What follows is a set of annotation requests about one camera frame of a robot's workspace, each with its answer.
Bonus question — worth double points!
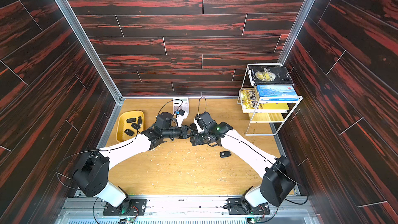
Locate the black flip car key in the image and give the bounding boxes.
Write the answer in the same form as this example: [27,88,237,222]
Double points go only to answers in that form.
[131,123,141,130]

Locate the blue book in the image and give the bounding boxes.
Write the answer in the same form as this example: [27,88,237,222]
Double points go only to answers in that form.
[255,85,300,103]

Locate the black book gold emblem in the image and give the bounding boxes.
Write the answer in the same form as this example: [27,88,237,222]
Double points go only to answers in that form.
[248,65,294,86]

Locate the yellow book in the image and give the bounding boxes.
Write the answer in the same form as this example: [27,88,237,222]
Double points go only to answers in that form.
[239,89,289,113]

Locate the black car key front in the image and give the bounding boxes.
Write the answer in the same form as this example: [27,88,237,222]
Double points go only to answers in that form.
[126,118,137,123]

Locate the white calculator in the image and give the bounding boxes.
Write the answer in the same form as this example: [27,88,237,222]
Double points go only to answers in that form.
[173,97,189,113]

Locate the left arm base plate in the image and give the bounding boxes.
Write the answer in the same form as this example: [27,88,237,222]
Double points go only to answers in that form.
[103,198,147,217]

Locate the yellow plastic storage box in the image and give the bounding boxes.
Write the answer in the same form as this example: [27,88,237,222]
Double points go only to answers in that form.
[116,111,144,143]

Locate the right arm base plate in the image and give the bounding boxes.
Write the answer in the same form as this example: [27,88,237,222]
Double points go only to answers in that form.
[223,198,270,215]

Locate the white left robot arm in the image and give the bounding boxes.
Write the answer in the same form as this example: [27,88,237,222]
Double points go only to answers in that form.
[73,110,190,208]

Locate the black chrome Mercedes car key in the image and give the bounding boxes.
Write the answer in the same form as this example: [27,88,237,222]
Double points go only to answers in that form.
[137,116,143,125]

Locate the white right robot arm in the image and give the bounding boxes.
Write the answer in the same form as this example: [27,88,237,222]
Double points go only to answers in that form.
[190,112,296,209]

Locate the white metal shelf rack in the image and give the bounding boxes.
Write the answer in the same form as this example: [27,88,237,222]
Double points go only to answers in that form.
[237,63,303,136]

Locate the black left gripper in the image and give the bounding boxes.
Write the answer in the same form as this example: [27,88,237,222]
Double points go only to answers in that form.
[162,125,195,140]

